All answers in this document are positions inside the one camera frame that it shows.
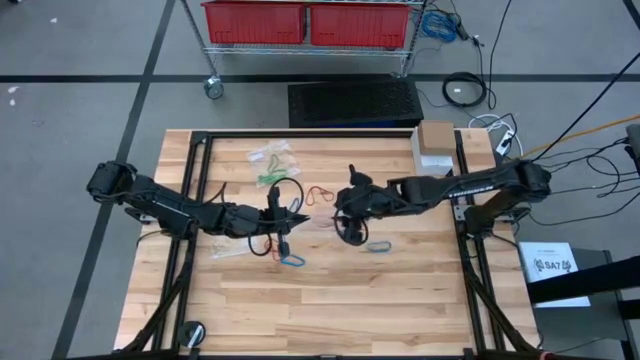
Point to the black round base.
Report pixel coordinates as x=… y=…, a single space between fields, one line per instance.
x=187 y=335

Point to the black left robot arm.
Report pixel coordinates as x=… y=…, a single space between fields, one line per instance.
x=165 y=207

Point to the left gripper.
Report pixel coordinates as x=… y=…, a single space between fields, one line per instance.
x=245 y=220

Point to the black beam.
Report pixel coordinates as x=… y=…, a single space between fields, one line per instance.
x=590 y=280

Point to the brown cardboard box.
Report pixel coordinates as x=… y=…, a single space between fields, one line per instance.
x=436 y=136

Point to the white printed sheet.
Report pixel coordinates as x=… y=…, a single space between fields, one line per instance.
x=550 y=265

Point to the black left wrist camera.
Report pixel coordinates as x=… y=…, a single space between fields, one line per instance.
x=274 y=197

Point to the white box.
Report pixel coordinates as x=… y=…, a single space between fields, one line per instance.
x=432 y=165

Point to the red plastic bin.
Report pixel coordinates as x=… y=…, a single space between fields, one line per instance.
x=357 y=25
x=250 y=22

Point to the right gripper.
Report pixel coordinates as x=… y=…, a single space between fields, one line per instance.
x=370 y=200

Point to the white power strip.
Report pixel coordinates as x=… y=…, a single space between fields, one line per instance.
x=505 y=141

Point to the blue rubber band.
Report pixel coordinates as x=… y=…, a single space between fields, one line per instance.
x=299 y=205
x=379 y=251
x=300 y=262

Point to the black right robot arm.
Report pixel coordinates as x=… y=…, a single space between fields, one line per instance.
x=450 y=190

